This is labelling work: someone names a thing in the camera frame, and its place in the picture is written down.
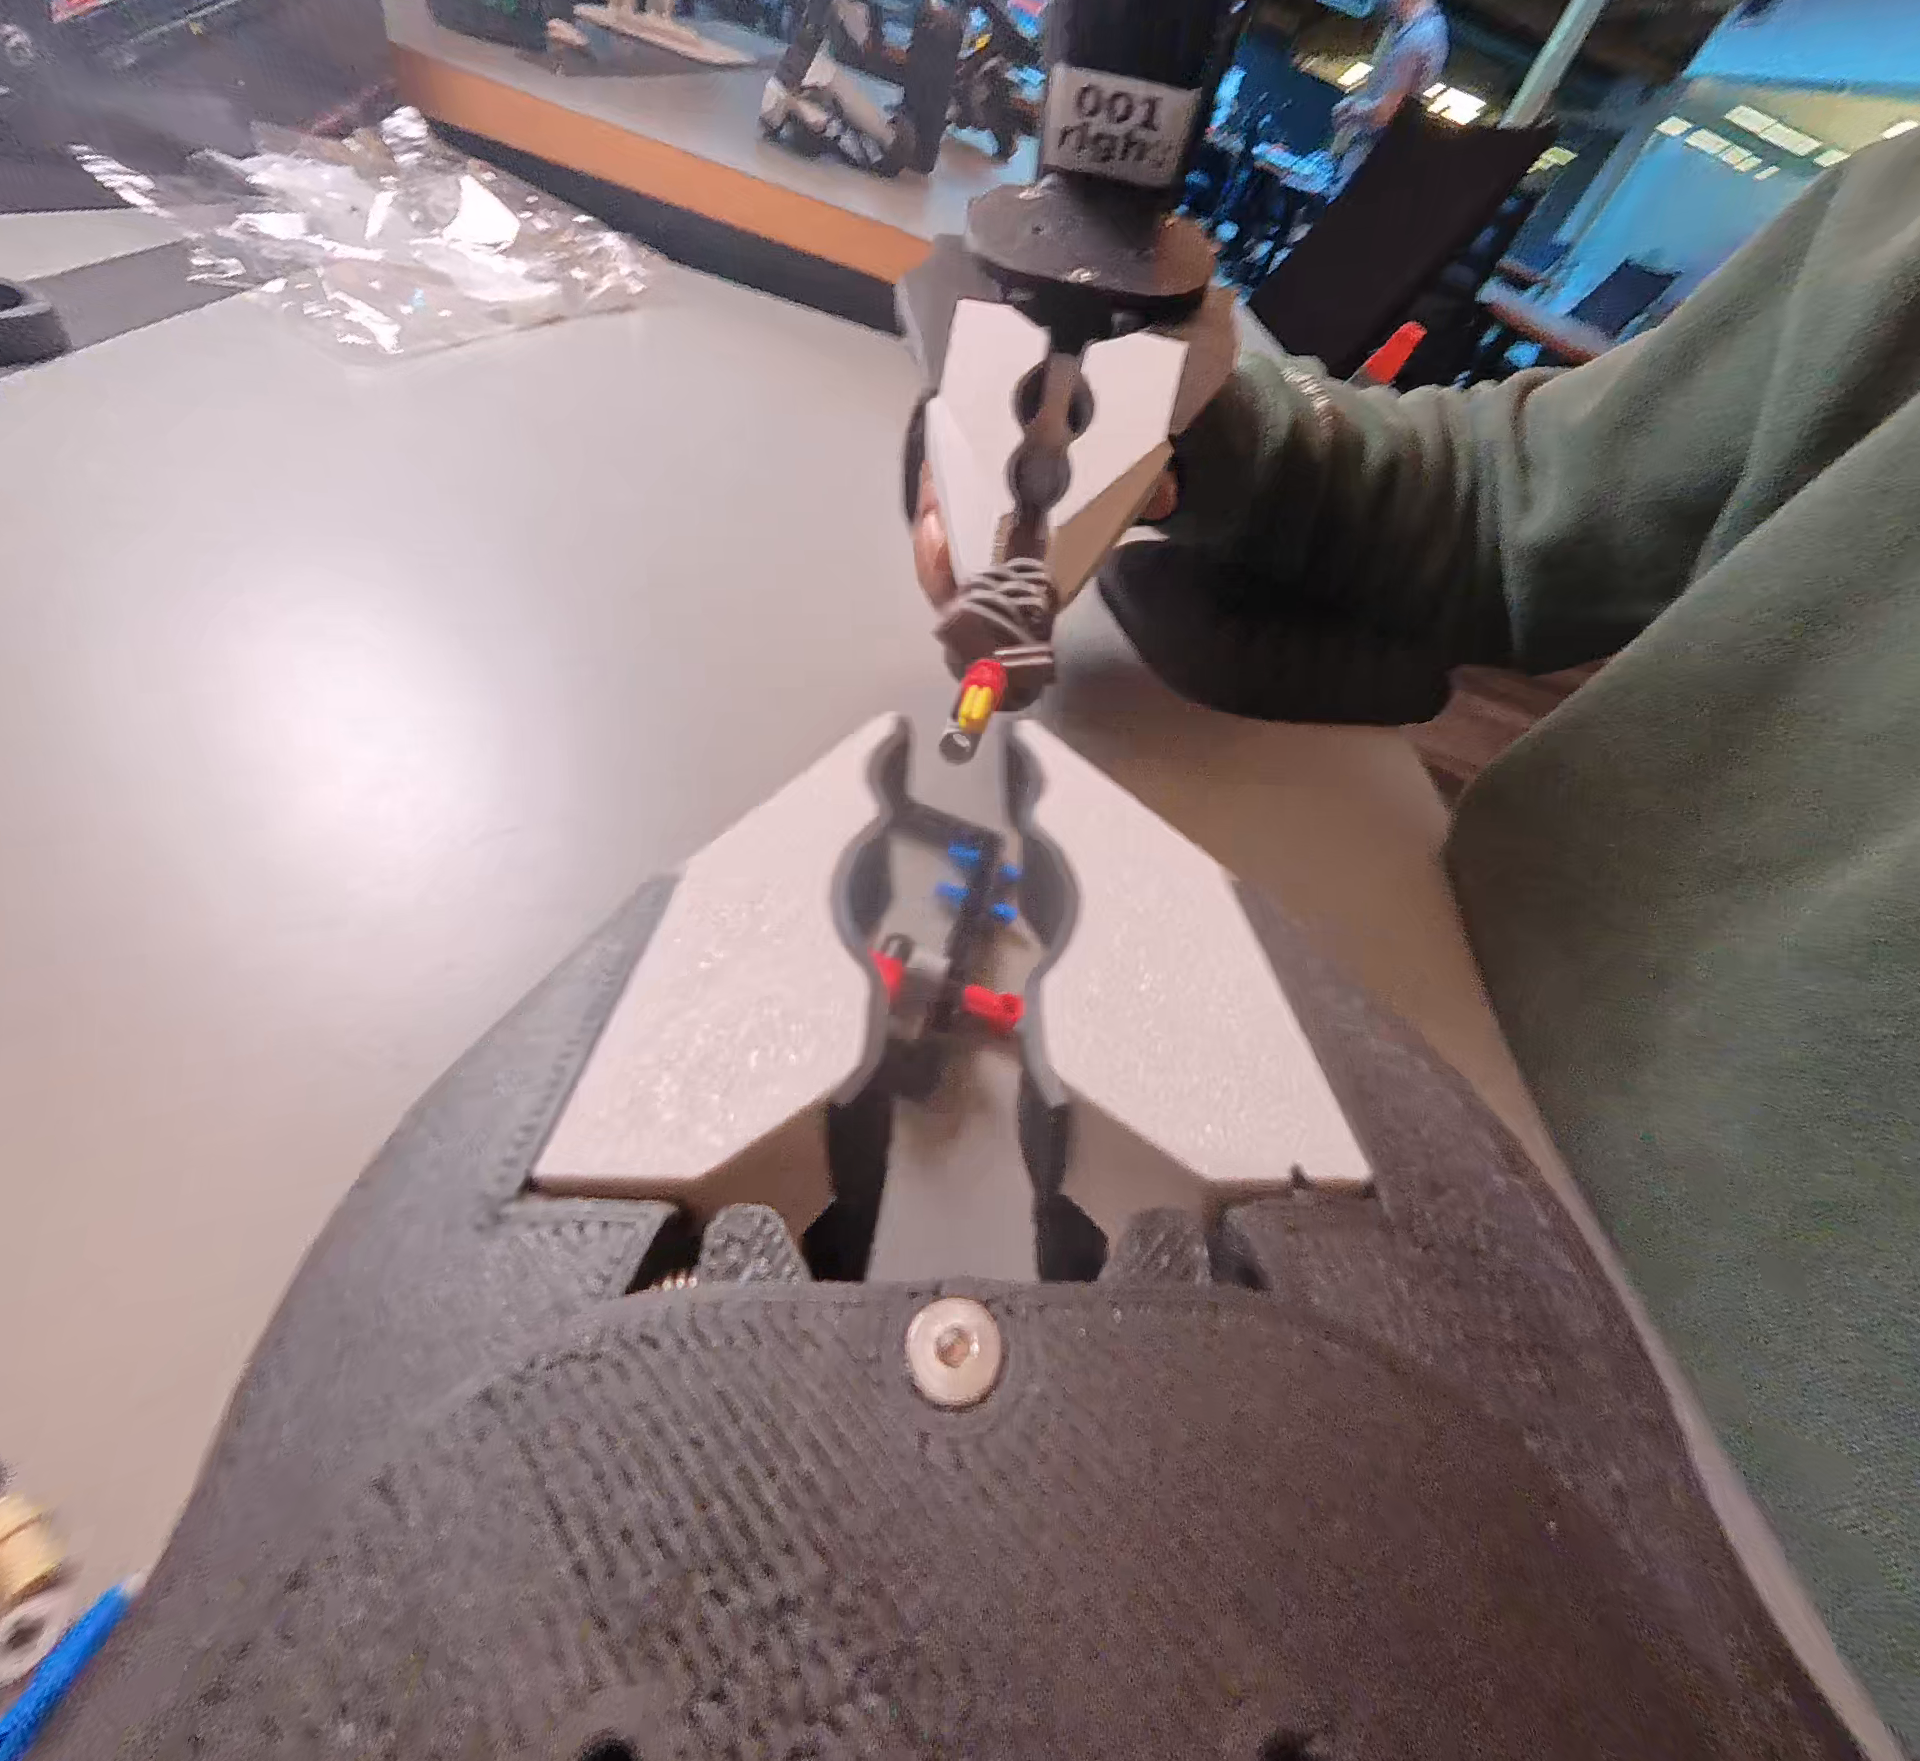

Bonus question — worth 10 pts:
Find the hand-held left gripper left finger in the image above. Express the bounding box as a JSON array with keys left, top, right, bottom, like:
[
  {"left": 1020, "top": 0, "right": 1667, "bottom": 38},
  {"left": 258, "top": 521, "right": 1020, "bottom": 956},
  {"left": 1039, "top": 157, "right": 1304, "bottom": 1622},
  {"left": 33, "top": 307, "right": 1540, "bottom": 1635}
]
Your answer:
[{"left": 532, "top": 714, "right": 914, "bottom": 1274}]

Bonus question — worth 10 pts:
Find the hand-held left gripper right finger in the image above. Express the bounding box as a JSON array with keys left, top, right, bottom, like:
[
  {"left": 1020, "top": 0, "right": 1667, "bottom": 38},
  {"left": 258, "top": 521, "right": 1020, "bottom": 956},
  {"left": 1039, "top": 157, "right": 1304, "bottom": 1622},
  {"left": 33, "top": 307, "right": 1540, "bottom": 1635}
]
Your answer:
[{"left": 1007, "top": 717, "right": 1373, "bottom": 1267}]

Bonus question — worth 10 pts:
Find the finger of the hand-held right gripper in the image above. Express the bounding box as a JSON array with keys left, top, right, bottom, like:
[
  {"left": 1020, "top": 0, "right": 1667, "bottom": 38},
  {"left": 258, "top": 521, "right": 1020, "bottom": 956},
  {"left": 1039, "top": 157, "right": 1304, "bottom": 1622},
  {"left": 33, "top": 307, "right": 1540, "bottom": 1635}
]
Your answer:
[
  {"left": 923, "top": 295, "right": 1078, "bottom": 581},
  {"left": 1034, "top": 339, "right": 1197, "bottom": 595}
]

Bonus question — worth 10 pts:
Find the black lego frame assembly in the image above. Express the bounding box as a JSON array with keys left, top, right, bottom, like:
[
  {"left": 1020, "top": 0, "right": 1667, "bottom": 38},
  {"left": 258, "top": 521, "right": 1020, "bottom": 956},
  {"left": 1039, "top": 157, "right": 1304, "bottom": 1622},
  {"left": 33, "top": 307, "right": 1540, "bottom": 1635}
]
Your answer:
[{"left": 866, "top": 822, "right": 1038, "bottom": 1103}]

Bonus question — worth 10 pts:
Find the person's right forearm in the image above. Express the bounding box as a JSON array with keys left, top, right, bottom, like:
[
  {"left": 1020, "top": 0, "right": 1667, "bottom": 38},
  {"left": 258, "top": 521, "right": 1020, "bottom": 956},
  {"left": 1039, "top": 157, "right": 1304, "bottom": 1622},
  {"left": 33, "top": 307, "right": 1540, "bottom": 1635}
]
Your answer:
[{"left": 1101, "top": 125, "right": 1920, "bottom": 728}]

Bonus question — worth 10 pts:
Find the person's right hand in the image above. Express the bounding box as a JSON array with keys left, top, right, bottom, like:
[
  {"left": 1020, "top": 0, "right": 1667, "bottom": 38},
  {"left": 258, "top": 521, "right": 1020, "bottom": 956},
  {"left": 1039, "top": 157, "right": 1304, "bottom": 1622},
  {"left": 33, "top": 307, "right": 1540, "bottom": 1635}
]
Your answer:
[{"left": 900, "top": 417, "right": 965, "bottom": 611}]

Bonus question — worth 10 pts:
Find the black white headset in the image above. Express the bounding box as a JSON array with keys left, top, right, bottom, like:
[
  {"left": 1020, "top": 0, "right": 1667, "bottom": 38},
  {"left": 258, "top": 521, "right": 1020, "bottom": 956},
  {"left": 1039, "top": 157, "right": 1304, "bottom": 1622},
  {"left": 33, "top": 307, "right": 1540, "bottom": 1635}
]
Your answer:
[{"left": 756, "top": 0, "right": 969, "bottom": 180}]

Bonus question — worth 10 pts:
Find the background work table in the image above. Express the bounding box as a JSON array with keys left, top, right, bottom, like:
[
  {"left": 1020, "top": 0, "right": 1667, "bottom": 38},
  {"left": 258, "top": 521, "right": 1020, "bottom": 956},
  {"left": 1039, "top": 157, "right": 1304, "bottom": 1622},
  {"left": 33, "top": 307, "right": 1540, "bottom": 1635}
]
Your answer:
[{"left": 382, "top": 0, "right": 1052, "bottom": 293}]

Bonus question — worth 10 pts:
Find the empty clear plastic bag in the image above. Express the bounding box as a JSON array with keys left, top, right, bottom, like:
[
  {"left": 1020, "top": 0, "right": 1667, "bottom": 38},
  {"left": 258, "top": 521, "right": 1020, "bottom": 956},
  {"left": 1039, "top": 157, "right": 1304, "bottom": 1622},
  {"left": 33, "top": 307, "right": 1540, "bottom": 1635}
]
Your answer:
[{"left": 67, "top": 102, "right": 654, "bottom": 360}]

